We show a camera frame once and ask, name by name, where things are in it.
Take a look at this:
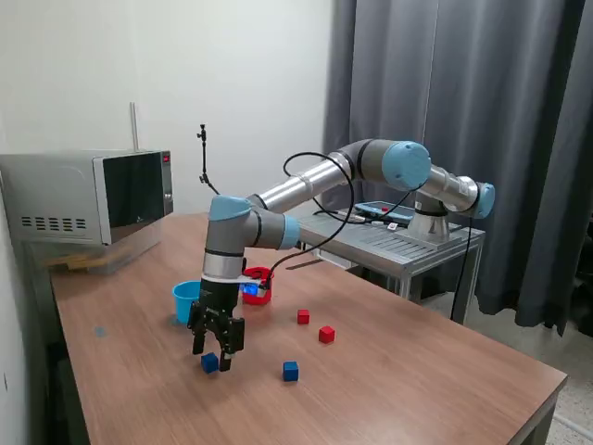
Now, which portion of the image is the blue plastic cup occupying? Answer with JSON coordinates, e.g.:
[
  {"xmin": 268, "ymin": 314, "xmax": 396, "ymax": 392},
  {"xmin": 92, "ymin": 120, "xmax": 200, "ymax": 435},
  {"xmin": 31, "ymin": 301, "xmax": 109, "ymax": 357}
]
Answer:
[{"xmin": 171, "ymin": 280, "xmax": 203, "ymax": 324}]

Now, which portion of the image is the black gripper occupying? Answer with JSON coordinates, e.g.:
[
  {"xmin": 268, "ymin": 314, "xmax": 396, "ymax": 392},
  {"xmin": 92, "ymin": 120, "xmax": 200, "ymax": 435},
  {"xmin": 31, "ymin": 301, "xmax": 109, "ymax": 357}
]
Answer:
[{"xmin": 186, "ymin": 276, "xmax": 246, "ymax": 374}]

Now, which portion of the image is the wooden board stack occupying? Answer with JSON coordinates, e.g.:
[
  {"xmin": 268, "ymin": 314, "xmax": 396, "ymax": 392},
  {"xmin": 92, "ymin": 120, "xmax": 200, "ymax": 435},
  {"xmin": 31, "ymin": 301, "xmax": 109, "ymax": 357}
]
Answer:
[{"xmin": 45, "ymin": 253, "xmax": 106, "ymax": 273}]

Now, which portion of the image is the blue-lit wrist camera box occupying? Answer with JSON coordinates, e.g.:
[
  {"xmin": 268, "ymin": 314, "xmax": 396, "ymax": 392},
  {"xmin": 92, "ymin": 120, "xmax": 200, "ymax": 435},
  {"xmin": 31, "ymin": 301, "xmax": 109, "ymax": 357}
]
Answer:
[{"xmin": 238, "ymin": 275, "xmax": 272, "ymax": 300}]

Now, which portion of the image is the black pendant cable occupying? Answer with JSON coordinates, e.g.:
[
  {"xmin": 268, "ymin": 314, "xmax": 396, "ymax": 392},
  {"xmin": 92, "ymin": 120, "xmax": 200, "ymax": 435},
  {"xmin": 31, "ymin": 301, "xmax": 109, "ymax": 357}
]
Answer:
[{"xmin": 312, "ymin": 208, "xmax": 385, "ymax": 226}]

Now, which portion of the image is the dark grey curtain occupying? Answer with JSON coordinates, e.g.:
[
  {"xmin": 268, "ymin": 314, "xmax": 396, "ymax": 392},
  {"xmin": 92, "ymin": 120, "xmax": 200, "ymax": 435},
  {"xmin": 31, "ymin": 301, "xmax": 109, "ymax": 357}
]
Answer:
[{"xmin": 321, "ymin": 0, "xmax": 593, "ymax": 335}]

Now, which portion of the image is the blue teach pendant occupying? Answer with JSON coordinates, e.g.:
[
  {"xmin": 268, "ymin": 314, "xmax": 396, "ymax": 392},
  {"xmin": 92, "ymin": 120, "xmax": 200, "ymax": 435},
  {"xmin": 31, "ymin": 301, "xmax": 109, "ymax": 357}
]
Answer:
[{"xmin": 354, "ymin": 199, "xmax": 415, "ymax": 228}]

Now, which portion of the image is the black equipment by curtain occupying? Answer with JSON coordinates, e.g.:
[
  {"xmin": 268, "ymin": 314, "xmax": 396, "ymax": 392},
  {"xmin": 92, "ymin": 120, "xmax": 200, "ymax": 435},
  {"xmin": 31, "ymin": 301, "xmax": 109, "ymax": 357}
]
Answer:
[{"xmin": 573, "ymin": 184, "xmax": 593, "ymax": 333}]

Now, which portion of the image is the red plastic cup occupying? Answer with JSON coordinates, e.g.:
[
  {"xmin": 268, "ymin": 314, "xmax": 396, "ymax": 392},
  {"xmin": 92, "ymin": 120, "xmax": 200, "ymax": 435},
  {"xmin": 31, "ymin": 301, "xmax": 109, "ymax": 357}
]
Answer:
[{"xmin": 240, "ymin": 266, "xmax": 276, "ymax": 307}]

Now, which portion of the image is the silver microwave oven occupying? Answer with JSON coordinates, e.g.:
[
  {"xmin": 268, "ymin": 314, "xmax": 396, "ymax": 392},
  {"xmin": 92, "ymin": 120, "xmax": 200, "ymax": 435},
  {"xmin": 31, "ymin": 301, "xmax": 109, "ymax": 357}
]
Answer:
[{"xmin": 0, "ymin": 148, "xmax": 175, "ymax": 247}]

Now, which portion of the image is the grey metal robot stand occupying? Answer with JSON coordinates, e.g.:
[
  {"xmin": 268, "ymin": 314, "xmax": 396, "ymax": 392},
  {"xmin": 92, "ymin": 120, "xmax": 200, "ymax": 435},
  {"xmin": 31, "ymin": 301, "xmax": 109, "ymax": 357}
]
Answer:
[{"xmin": 296, "ymin": 212, "xmax": 486, "ymax": 325}]

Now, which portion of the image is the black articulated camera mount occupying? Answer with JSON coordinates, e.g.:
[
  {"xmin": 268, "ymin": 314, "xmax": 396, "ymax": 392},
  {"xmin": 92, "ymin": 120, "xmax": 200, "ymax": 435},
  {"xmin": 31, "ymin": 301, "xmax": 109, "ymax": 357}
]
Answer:
[{"xmin": 194, "ymin": 122, "xmax": 221, "ymax": 196}]

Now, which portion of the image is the black camera cable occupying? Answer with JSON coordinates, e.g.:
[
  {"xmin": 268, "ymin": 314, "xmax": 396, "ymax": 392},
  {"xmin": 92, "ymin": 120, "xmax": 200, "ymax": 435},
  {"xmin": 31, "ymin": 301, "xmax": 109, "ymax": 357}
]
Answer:
[{"xmin": 271, "ymin": 150, "xmax": 473, "ymax": 321}]

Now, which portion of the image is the white wall rod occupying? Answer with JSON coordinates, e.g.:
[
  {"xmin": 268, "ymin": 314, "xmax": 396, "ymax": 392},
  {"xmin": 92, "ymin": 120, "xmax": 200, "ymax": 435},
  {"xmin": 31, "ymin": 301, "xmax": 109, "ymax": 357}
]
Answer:
[{"xmin": 129, "ymin": 101, "xmax": 140, "ymax": 152}]

